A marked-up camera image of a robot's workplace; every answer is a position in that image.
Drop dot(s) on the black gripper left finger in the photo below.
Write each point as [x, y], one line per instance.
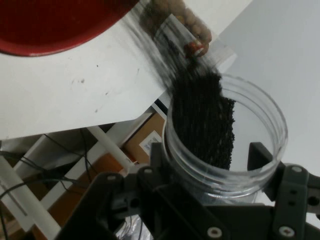
[170, 207]

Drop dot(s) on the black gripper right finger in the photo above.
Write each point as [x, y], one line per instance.
[290, 200]

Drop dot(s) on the clear plastic jar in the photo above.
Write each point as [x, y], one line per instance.
[262, 120]

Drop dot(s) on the black seeds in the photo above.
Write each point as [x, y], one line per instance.
[200, 112]

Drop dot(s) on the brown cardboard box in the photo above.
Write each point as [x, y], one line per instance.
[142, 140]

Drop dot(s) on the white slanted tube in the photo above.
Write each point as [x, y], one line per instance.
[112, 147]

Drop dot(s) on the white shelf unit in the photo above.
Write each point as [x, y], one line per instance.
[20, 197]

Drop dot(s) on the nut jar with white lid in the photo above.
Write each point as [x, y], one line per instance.
[197, 27]

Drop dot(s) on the red bowl with black rim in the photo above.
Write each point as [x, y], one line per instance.
[50, 25]

